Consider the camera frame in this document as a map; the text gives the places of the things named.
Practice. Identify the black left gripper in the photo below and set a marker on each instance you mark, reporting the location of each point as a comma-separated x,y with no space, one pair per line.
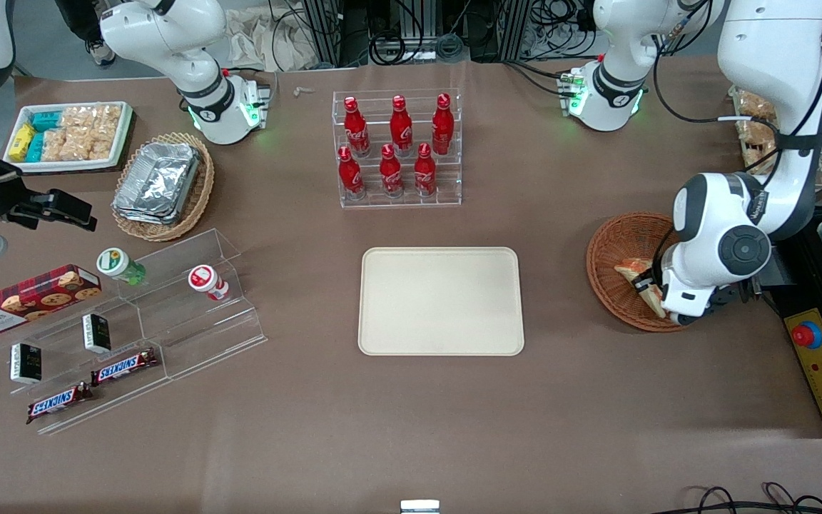
723,295

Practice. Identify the triangle sandwich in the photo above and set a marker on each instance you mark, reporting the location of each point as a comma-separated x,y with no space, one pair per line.
631,270

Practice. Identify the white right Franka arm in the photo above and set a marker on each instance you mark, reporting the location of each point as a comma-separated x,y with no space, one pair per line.
168,36

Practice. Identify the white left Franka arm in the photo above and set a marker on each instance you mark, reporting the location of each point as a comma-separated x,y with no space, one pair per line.
775,71

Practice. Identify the white snack tray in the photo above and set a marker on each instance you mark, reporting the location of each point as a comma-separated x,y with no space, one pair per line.
61,166

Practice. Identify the round brown wicker basket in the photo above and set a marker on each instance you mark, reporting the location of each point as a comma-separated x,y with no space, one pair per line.
611,250

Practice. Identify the dark tray under snack tray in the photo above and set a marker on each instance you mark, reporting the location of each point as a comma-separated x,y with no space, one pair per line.
132,143

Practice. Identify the aluminium foil tray stack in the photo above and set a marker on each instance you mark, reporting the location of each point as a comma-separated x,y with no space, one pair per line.
158,182

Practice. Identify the oval tan wicker basket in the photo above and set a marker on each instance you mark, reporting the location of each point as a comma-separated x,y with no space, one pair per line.
200,193

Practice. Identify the beige rectangular tray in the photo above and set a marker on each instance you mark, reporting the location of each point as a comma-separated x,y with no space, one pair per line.
439,300

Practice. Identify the clear rice cracker bag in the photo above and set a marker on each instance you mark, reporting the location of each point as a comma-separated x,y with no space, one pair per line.
79,118
54,145
108,120
90,145

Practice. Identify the teal snack packet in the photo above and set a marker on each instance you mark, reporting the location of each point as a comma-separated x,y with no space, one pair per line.
46,120
34,147

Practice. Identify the yellow snack packet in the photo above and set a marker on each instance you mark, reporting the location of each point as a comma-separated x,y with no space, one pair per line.
21,141

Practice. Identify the green capped small bottle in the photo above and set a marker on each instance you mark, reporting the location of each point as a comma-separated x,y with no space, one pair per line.
113,262

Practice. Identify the red tartan cookie box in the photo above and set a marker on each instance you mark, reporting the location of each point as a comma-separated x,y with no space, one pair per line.
26,300

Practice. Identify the small black carton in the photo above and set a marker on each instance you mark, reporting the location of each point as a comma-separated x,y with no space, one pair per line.
97,333
26,364

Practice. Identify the black side platform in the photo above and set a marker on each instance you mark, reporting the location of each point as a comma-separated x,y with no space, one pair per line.
800,285

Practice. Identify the grey sneaker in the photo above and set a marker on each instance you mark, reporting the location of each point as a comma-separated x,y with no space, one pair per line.
102,53

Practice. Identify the red capped small bottle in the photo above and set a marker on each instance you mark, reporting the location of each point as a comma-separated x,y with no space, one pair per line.
203,278

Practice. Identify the fried snack bag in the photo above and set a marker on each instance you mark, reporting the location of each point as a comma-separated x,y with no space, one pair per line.
755,107
755,132
759,155

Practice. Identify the Snickers chocolate bar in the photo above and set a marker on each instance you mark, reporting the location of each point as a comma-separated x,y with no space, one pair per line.
124,367
60,402

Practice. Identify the clear acrylic stepped shelf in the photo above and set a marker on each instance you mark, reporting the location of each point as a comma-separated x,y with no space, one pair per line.
190,335

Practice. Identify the person leg dark trousers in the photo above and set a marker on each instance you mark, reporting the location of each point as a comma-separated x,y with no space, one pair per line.
83,18

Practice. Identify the red cola bottle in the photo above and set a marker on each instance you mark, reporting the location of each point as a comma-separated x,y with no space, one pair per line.
424,171
391,175
401,128
442,128
356,132
350,175

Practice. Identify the clear acrylic bottle rack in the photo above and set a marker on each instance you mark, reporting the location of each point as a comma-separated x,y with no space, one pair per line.
397,203

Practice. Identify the beige crumpled cloth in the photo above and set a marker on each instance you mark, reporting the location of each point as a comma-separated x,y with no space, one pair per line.
268,39

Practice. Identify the small clear plastic piece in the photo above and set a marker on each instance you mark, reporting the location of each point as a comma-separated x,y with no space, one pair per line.
304,91

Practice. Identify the small white metal block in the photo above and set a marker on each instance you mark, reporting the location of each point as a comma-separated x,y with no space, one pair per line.
419,507

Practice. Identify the aluminium frame equipment rack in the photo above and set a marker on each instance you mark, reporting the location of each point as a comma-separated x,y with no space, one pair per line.
411,28

